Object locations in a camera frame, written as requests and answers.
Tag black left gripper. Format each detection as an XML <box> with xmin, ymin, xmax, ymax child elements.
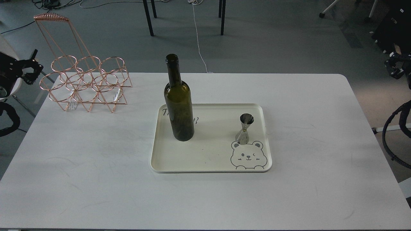
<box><xmin>13</xmin><ymin>49</ymin><xmax>44</xmax><ymax>85</ymax></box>

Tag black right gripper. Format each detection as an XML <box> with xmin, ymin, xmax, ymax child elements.
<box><xmin>384</xmin><ymin>52</ymin><xmax>411</xmax><ymax>79</ymax></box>

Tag dark green wine bottle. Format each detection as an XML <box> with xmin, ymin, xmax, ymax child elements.
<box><xmin>163</xmin><ymin>54</ymin><xmax>194</xmax><ymax>141</ymax></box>

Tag silver steel jigger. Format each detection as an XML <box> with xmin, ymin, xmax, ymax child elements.
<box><xmin>235</xmin><ymin>114</ymin><xmax>254</xmax><ymax>145</ymax></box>

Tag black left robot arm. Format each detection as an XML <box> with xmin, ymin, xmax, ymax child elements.
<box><xmin>0</xmin><ymin>49</ymin><xmax>43</xmax><ymax>98</ymax></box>

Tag black equipment case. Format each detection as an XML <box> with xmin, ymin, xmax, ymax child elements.
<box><xmin>372</xmin><ymin>0</ymin><xmax>411</xmax><ymax>53</ymax></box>

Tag white chair base leg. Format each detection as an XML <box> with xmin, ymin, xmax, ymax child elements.
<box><xmin>319</xmin><ymin>0</ymin><xmax>339</xmax><ymax>18</ymax></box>

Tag black table leg left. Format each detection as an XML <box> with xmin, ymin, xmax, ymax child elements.
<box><xmin>143</xmin><ymin>0</ymin><xmax>157</xmax><ymax>37</ymax></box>

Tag black table leg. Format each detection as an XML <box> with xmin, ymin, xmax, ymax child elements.
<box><xmin>218</xmin><ymin>0</ymin><xmax>226</xmax><ymax>36</ymax></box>
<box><xmin>143</xmin><ymin>0</ymin><xmax>157</xmax><ymax>37</ymax></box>

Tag black table leg right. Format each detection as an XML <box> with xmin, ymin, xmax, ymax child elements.
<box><xmin>218</xmin><ymin>0</ymin><xmax>226</xmax><ymax>36</ymax></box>

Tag cream bear serving tray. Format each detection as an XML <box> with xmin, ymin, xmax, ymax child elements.
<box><xmin>150</xmin><ymin>104</ymin><xmax>273</xmax><ymax>173</ymax></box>

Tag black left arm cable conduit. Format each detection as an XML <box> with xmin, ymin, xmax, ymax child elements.
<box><xmin>0</xmin><ymin>102</ymin><xmax>21</xmax><ymax>137</ymax></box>

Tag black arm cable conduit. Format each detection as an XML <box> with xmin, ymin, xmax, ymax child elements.
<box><xmin>382</xmin><ymin>100</ymin><xmax>411</xmax><ymax>169</ymax></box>
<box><xmin>0</xmin><ymin>102</ymin><xmax>21</xmax><ymax>137</ymax></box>

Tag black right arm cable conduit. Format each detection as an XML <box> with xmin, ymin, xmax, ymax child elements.
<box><xmin>382</xmin><ymin>100</ymin><xmax>411</xmax><ymax>169</ymax></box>

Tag rose gold wire bottle rack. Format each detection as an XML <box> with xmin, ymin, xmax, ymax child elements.
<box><xmin>34</xmin><ymin>13</ymin><xmax>133</xmax><ymax>112</ymax></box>

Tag black floor cables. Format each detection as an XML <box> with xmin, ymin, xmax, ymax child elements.
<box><xmin>0</xmin><ymin>0</ymin><xmax>81</xmax><ymax>35</ymax></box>

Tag white floor cable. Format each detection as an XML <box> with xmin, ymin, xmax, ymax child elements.
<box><xmin>188</xmin><ymin>0</ymin><xmax>214</xmax><ymax>74</ymax></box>

